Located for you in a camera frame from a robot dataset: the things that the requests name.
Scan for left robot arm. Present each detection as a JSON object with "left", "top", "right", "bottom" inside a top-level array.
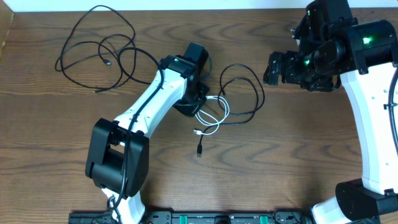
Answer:
[{"left": 85, "top": 43, "right": 209, "bottom": 223}]

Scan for black usb cable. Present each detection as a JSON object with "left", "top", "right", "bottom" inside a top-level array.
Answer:
[
  {"left": 196, "top": 63, "right": 266, "bottom": 158},
  {"left": 54, "top": 4, "right": 137, "bottom": 94}
]

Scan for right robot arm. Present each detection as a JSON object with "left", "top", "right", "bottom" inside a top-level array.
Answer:
[{"left": 263, "top": 0, "right": 397, "bottom": 223}]

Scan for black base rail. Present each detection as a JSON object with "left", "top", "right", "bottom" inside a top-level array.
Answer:
[{"left": 67, "top": 210, "right": 313, "bottom": 224}]

